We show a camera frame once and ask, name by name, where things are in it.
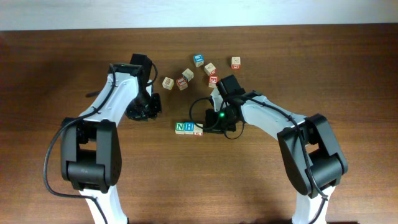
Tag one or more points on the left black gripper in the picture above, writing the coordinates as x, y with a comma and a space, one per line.
151, 111

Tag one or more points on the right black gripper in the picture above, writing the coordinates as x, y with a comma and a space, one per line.
210, 123

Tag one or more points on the number 2 wooden block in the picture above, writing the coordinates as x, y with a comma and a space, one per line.
198, 129

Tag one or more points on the blue H wooden block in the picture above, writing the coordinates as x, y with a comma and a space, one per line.
189, 128

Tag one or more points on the green N wooden block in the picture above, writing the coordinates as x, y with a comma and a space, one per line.
180, 128

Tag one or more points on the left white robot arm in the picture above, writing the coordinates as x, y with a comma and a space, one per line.
90, 150

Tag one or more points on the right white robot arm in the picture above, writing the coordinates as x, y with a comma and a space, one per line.
312, 157

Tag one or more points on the pineapple wooden block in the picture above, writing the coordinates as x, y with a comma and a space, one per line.
168, 83

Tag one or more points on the red R wooden block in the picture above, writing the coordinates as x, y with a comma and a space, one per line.
213, 79

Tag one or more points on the red I wooden block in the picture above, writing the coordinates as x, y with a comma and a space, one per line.
181, 83

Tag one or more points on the plain top red-side block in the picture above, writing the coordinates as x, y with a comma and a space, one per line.
210, 69

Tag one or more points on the plain top blue-side block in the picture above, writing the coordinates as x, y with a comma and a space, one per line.
188, 75

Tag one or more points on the far right red block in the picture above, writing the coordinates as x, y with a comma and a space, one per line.
236, 63

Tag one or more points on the blue top wooden block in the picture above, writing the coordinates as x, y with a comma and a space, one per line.
198, 60

